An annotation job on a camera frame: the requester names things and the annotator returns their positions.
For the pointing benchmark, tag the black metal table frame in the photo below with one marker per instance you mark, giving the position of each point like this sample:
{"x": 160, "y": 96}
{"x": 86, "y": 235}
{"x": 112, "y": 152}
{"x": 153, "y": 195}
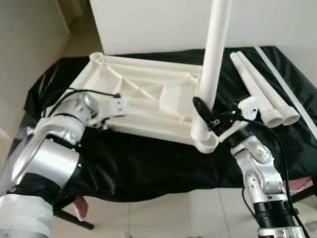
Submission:
{"x": 74, "y": 218}

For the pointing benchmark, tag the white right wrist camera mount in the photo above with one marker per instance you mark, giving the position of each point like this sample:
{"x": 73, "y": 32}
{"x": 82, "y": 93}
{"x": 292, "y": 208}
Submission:
{"x": 247, "y": 109}

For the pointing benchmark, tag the pink plastic object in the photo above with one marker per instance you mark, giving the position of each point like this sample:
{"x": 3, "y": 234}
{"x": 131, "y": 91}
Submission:
{"x": 81, "y": 208}
{"x": 302, "y": 183}

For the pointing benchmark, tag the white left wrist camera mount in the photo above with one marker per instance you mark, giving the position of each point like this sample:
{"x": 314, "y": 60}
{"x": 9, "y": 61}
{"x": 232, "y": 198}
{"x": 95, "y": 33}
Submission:
{"x": 119, "y": 105}

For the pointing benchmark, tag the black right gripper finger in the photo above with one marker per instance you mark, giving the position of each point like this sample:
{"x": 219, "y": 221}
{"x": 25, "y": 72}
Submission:
{"x": 201, "y": 110}

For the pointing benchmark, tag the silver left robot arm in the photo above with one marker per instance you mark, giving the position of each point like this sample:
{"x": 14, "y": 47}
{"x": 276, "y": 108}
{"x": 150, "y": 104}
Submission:
{"x": 49, "y": 158}

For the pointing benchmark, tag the black table cover sheet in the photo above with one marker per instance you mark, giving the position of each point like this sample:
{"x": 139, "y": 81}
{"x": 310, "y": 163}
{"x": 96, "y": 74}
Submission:
{"x": 163, "y": 168}

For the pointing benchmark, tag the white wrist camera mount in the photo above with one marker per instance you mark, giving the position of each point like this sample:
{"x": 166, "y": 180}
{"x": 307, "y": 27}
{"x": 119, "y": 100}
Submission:
{"x": 247, "y": 109}
{"x": 119, "y": 105}

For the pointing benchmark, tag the white tape strip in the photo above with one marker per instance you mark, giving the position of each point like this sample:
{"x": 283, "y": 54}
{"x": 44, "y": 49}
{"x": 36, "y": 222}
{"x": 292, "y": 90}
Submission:
{"x": 282, "y": 82}

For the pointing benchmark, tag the white plastic table top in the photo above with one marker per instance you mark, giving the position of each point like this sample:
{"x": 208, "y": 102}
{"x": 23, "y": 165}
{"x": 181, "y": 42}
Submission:
{"x": 143, "y": 114}

